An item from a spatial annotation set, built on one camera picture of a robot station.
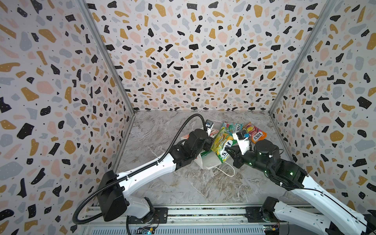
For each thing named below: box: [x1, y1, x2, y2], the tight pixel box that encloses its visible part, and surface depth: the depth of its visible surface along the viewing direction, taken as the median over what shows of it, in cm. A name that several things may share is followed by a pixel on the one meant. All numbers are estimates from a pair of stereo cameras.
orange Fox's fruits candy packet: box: [242, 121, 268, 144], surface depth 108 cm
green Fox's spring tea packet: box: [211, 126, 238, 164], surface depth 67 cm
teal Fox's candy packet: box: [222, 121, 244, 136], surface depth 111 cm
